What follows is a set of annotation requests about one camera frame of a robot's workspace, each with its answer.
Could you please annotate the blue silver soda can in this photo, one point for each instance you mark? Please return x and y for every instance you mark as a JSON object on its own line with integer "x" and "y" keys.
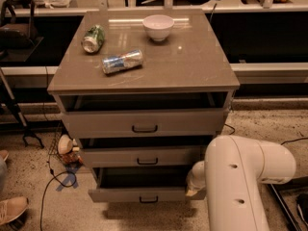
{"x": 122, "y": 62}

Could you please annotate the grey top drawer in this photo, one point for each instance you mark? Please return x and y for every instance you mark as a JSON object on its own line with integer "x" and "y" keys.
{"x": 159, "y": 123}

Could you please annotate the white bowl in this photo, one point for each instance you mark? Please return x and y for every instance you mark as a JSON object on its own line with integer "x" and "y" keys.
{"x": 158, "y": 26}

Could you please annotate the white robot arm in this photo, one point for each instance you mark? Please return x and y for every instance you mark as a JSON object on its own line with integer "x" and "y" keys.
{"x": 230, "y": 174}

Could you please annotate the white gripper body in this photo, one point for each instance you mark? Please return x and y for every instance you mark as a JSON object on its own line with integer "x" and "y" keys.
{"x": 194, "y": 178}

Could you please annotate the grey bottom drawer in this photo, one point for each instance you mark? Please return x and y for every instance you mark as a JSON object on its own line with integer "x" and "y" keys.
{"x": 142, "y": 184}

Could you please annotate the tan sneaker shoe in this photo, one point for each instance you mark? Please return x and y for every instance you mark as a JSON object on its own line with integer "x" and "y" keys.
{"x": 13, "y": 208}

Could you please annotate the grey drawer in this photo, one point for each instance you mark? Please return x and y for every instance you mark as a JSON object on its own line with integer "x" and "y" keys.
{"x": 142, "y": 184}
{"x": 143, "y": 156}
{"x": 159, "y": 123}

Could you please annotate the grey middle drawer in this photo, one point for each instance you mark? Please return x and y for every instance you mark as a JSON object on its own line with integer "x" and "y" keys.
{"x": 143, "y": 156}

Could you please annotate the black tripod leg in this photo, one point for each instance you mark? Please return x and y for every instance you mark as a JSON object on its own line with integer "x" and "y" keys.
{"x": 12, "y": 105}

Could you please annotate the green crushed soda can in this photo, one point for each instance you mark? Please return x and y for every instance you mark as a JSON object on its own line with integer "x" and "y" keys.
{"x": 93, "y": 39}

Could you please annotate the grey drawer cabinet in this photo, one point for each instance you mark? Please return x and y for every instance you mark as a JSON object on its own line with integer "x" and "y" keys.
{"x": 186, "y": 71}

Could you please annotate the black metal stand leg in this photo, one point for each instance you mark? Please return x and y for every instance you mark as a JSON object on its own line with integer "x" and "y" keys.
{"x": 276, "y": 190}

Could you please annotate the wire basket with toys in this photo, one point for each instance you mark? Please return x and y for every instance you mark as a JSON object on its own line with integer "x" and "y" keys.
{"x": 64, "y": 148}

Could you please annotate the dark bag on shelf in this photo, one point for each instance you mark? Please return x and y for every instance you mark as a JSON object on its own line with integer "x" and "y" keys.
{"x": 15, "y": 35}

